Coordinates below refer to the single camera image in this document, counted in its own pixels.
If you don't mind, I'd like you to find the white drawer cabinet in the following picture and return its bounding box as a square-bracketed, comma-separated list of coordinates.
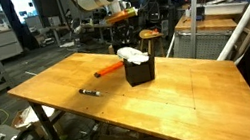
[0, 26, 26, 61]

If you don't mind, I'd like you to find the grey metal pole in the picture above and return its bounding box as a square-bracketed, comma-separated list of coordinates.
[184, 0, 214, 59]

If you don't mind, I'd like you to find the wooden top workbench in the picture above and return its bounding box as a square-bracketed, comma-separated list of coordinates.
[166, 5, 244, 68]

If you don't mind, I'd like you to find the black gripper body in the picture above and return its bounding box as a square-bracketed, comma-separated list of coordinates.
[114, 18, 136, 43]

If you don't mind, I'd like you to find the black marker pen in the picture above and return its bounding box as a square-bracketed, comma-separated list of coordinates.
[77, 85, 102, 100]

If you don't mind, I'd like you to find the orange torpedo level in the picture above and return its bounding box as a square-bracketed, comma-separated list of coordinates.
[92, 59, 126, 79]

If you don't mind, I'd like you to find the short white pole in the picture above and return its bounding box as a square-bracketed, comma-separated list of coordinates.
[162, 33, 179, 58]

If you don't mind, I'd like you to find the white cloth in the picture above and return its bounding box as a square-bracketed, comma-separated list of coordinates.
[116, 43, 151, 69]

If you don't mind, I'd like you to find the round wooden stool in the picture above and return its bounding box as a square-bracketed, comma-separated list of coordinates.
[137, 26, 168, 61]

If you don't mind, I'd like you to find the white plastic bin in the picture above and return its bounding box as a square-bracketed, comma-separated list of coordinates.
[201, 0, 250, 20]

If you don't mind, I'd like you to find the black perforated box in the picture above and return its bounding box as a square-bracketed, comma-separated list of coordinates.
[122, 52, 160, 88]

